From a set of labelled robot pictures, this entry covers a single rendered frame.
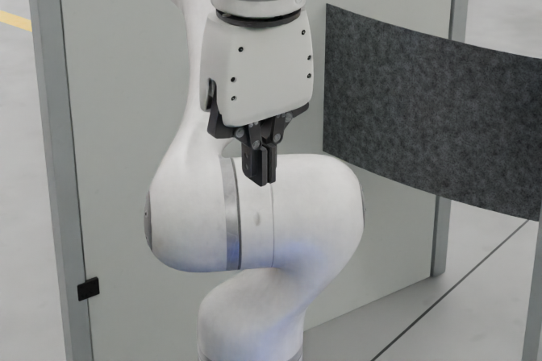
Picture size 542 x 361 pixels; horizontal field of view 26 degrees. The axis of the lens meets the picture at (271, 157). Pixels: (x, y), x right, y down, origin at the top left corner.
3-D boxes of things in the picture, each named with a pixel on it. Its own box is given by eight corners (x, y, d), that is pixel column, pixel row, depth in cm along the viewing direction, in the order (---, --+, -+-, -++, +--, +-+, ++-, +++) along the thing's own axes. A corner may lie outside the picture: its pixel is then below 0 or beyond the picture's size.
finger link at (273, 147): (277, 101, 111) (277, 163, 114) (249, 109, 110) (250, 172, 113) (298, 113, 109) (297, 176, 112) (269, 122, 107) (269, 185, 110)
